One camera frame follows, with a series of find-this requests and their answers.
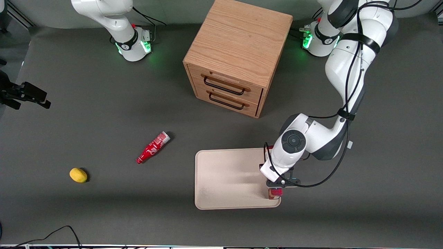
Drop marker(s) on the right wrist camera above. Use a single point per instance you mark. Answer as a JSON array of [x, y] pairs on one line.
[[33, 92]]

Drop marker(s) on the metal frame rail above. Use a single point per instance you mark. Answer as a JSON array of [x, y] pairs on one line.
[[20, 15]]

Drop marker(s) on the dark grey table mat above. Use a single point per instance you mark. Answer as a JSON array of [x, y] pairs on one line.
[[104, 103]]

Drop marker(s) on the wooden drawer front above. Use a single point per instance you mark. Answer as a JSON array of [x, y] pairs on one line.
[[201, 95], [197, 76]]

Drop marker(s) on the red soda bottle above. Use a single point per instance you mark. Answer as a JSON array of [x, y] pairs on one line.
[[152, 148]]

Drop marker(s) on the red cookie box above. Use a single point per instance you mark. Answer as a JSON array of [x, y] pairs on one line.
[[275, 194]]

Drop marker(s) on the wooden drawer cabinet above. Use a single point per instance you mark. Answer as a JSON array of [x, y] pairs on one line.
[[242, 34]]

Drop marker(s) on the beige plastic tray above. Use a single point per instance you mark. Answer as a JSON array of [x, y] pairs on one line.
[[228, 180]]

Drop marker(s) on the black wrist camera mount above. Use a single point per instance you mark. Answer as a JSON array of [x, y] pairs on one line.
[[290, 181], [8, 93]]

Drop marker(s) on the yellow lemon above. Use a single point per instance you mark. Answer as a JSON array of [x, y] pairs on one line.
[[78, 175]]

